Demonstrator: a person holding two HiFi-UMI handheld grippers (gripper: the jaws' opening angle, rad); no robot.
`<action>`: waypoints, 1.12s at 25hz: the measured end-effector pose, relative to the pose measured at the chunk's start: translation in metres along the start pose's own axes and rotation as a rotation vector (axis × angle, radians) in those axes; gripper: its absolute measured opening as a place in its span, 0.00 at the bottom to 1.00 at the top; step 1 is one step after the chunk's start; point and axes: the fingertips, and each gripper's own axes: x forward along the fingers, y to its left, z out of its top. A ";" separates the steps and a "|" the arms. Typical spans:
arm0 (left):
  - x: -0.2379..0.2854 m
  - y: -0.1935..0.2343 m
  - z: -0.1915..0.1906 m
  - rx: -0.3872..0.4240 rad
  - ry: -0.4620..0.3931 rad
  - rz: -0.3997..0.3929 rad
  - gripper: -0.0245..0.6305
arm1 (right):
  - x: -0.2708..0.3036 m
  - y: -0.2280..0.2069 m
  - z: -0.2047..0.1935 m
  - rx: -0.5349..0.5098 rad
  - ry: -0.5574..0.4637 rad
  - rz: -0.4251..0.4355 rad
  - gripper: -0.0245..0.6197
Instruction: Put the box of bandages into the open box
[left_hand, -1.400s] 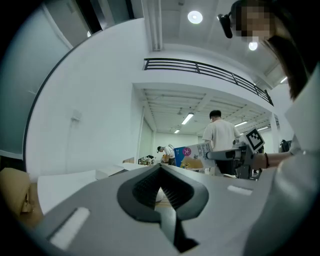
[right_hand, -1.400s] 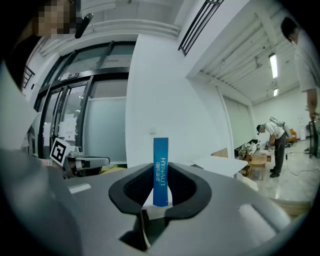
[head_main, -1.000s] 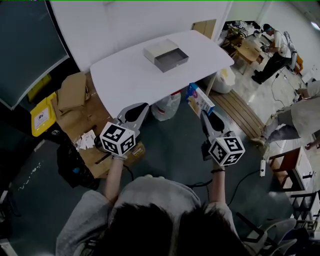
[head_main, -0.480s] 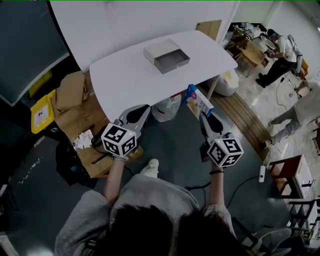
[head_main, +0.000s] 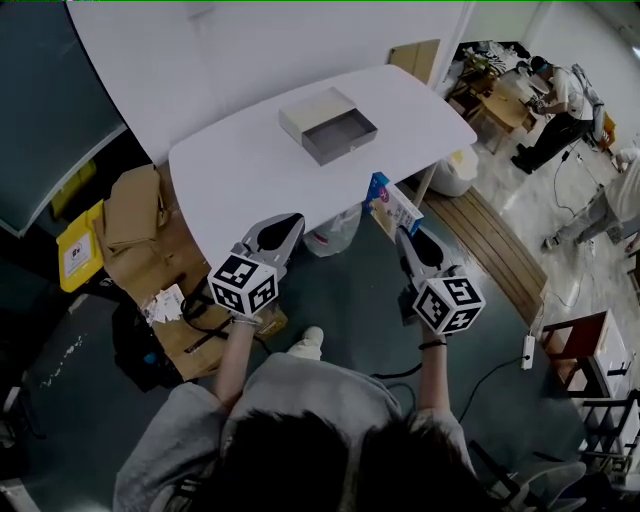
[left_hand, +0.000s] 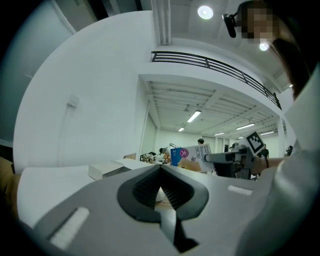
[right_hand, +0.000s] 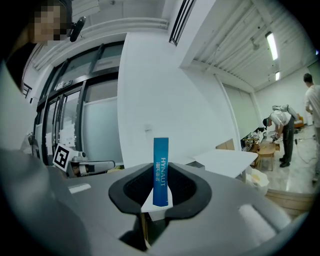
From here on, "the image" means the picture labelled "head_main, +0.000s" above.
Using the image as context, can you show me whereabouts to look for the blue white box of bandages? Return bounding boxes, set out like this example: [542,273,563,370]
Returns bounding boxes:
[364,171,427,238]

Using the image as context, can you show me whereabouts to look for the plain yellow bin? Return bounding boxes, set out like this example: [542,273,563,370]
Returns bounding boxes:
[50,159,97,219]

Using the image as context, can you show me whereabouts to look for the wooden chair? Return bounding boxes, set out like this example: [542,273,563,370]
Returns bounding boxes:
[446,46,495,122]

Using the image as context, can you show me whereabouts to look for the wooden table leg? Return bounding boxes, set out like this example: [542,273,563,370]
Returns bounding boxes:
[412,158,442,207]

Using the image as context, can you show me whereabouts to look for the clear plastic bag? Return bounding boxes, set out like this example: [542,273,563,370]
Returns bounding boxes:
[301,201,363,259]

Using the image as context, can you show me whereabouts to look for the grey office chair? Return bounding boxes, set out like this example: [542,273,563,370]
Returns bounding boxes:
[478,438,602,512]

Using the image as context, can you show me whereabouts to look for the black bag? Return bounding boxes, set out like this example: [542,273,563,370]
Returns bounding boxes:
[111,298,182,395]

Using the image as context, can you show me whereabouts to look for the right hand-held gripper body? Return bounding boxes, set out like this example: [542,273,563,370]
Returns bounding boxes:
[397,263,487,337]

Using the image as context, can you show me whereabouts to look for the white power strip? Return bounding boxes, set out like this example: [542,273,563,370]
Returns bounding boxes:
[519,335,537,372]

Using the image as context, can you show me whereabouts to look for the person's grey shirt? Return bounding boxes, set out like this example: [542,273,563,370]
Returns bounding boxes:
[114,351,477,512]

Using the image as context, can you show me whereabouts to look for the round wooden table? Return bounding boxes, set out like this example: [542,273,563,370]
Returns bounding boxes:
[478,75,540,135]

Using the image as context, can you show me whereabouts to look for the person's white shoe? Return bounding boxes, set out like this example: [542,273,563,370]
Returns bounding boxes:
[286,325,326,362]

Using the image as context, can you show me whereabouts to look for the pile of flattened cardboard boxes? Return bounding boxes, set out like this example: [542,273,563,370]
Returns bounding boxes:
[91,161,290,384]

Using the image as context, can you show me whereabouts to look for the black cable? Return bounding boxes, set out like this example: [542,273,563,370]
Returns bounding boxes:
[370,355,524,426]

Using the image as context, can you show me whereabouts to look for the white bag with yellow contents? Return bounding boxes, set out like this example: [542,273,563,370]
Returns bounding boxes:
[428,146,480,198]

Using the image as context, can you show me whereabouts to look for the grey box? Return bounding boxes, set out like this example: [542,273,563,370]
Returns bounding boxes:
[277,86,379,168]

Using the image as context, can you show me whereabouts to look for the person's left forearm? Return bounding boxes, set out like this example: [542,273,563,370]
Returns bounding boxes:
[213,319,264,414]

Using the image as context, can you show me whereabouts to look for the person's right forearm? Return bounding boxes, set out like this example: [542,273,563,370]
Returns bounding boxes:
[416,335,455,417]

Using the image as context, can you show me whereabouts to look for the yellow bin with white label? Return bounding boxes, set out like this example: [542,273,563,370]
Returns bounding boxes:
[55,199,105,294]

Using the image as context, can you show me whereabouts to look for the grey-blue board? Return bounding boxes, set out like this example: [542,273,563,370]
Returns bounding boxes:
[0,0,130,239]

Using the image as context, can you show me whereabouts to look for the brown wooden cabinet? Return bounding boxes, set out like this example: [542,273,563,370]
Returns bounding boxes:
[541,309,632,400]

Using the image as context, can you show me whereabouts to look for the crumpled white papers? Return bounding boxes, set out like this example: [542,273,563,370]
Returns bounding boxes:
[141,283,185,327]

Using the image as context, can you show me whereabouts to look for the brown cardboard sheet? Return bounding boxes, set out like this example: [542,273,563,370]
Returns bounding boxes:
[389,38,442,86]

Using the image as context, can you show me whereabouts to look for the wooden slat panel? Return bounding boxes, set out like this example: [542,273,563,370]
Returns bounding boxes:
[398,186,549,327]

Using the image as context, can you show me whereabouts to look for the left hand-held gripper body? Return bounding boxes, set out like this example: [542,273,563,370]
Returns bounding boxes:
[207,238,290,318]

